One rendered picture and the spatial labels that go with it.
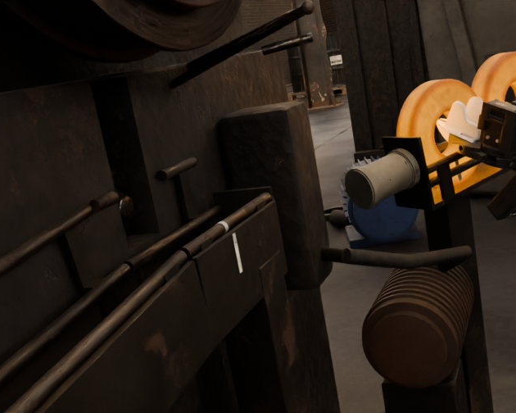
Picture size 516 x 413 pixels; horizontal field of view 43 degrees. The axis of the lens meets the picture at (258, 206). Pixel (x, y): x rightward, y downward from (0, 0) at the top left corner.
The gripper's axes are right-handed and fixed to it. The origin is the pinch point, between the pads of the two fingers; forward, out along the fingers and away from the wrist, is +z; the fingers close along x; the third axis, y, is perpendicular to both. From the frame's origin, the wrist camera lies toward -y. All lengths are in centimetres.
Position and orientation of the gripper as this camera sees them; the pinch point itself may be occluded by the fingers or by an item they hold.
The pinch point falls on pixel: (444, 128)
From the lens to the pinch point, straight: 101.7
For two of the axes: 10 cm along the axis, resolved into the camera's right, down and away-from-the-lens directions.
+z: -5.5, -3.9, 7.4
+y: -0.1, -8.8, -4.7
